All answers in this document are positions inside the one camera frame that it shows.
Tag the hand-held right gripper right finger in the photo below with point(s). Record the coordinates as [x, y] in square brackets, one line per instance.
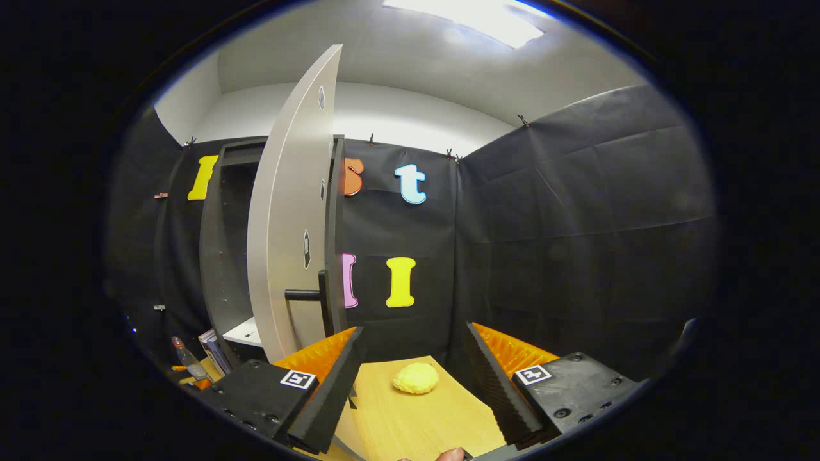
[496, 390]

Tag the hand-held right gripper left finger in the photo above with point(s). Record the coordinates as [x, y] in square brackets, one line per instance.
[327, 403]

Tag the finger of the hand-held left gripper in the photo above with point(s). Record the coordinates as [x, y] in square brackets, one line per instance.
[195, 372]

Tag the beige cabinet door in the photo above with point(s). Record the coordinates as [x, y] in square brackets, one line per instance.
[288, 211]

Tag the white cabinet shelf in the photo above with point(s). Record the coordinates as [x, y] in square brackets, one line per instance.
[246, 331]

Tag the dark grey cabinet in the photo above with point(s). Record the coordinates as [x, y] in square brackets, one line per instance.
[221, 256]

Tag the yellow lumpy sponge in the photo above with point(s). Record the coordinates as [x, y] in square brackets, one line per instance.
[416, 378]

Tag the black backdrop cloth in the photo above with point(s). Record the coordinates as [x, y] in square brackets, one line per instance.
[576, 224]

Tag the long ceiling light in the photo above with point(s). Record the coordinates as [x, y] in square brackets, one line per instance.
[474, 16]

